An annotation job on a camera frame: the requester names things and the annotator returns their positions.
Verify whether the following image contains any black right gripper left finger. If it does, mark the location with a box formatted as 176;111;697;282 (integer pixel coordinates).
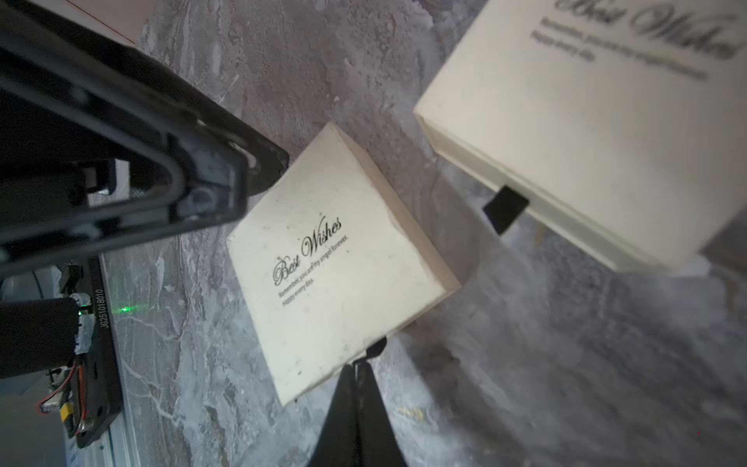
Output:
307;365;358;467

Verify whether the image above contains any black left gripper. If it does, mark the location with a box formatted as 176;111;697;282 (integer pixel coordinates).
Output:
1;1;289;274

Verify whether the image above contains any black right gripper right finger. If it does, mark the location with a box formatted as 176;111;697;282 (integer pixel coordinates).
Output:
355;361;407;467

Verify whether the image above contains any cream drawer jewelry box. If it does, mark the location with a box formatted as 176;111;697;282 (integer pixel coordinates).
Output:
227;124;460;405

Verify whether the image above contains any cream large gift box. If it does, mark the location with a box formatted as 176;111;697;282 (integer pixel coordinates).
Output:
414;1;746;272

